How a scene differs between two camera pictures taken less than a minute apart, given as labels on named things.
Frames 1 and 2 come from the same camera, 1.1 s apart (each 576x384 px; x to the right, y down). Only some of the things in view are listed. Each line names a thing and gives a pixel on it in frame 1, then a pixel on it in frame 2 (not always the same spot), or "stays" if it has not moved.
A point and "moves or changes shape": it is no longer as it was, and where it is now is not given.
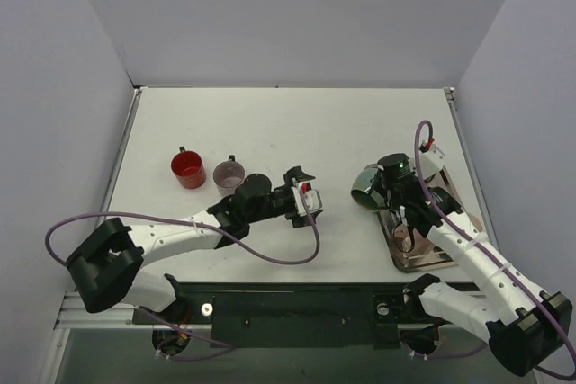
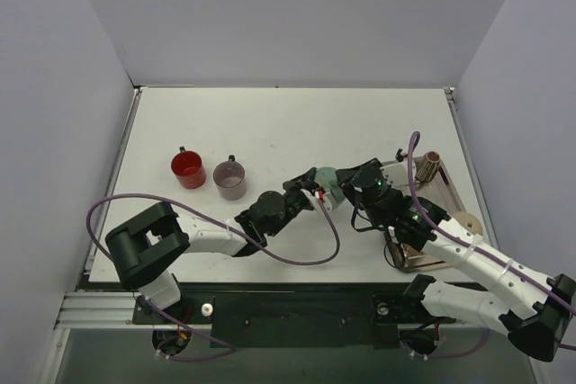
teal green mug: (363, 192) moves or changes shape
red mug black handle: (188, 169) stays
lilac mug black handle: (228, 175) stays
